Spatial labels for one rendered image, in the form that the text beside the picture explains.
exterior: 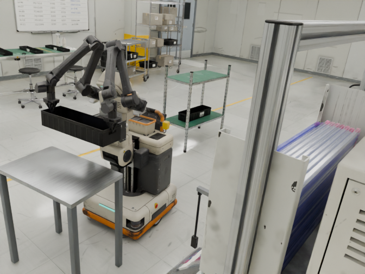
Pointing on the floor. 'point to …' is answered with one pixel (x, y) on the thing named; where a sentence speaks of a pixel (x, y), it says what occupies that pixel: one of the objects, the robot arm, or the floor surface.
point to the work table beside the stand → (62, 193)
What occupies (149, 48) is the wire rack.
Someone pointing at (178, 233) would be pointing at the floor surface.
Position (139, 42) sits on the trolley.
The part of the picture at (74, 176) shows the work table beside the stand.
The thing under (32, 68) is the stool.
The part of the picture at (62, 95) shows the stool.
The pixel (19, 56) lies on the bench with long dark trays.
